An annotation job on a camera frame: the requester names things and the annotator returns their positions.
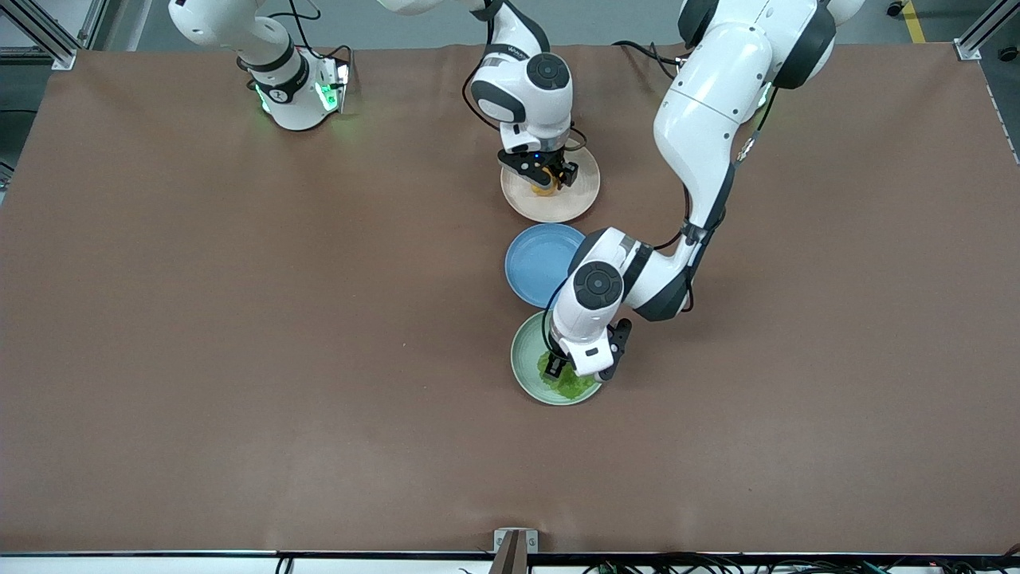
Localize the green lettuce leaf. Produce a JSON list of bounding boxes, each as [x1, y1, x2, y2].
[[536, 351, 601, 401]]

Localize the pale green round plate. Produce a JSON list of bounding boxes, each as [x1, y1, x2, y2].
[[511, 309, 610, 406]]

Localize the beige round plate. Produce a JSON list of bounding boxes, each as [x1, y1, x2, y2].
[[500, 143, 601, 224]]

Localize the blue round plate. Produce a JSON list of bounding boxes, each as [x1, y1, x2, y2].
[[505, 223, 590, 309]]

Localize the brown table cover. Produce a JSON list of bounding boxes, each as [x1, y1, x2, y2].
[[0, 41, 1020, 555]]

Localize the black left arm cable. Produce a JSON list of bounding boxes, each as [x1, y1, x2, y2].
[[653, 88, 778, 313]]

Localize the black left base cable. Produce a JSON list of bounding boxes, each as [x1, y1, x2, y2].
[[612, 40, 688, 81]]

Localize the black base cable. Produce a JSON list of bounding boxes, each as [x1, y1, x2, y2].
[[612, 40, 688, 81], [239, 0, 356, 88]]

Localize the black right base cable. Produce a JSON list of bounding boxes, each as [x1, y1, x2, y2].
[[239, 0, 356, 88]]

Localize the black cable bundle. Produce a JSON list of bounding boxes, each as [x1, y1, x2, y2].
[[582, 550, 1020, 574]]

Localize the aluminium frame profile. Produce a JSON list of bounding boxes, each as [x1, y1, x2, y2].
[[0, 0, 108, 71], [954, 0, 1020, 62]]

